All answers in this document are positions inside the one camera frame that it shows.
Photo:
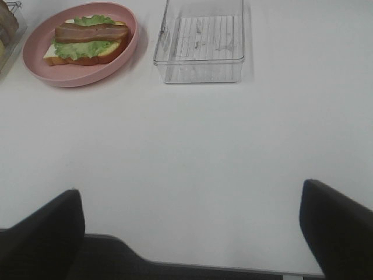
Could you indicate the pink round plate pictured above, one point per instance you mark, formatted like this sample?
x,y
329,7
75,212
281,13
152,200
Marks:
x,y
70,75

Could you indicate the green lettuce leaf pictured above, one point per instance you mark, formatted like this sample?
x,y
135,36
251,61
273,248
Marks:
x,y
90,49

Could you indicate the right clear plastic tray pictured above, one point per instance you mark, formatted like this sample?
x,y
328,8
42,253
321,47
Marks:
x,y
201,42

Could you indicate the bread slice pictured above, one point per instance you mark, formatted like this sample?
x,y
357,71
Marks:
x,y
103,58
9,23

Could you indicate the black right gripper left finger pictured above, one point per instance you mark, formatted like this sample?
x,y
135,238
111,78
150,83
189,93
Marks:
x,y
45,244

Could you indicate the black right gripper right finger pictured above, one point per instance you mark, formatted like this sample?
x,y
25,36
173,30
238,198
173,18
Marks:
x,y
338,231

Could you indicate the clear plastic tray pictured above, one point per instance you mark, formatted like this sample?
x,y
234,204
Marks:
x,y
201,42
11,47

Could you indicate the bacon strip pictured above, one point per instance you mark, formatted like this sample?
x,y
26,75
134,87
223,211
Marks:
x,y
73,33

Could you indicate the left clear plastic tray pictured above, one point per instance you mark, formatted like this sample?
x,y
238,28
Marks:
x,y
11,47

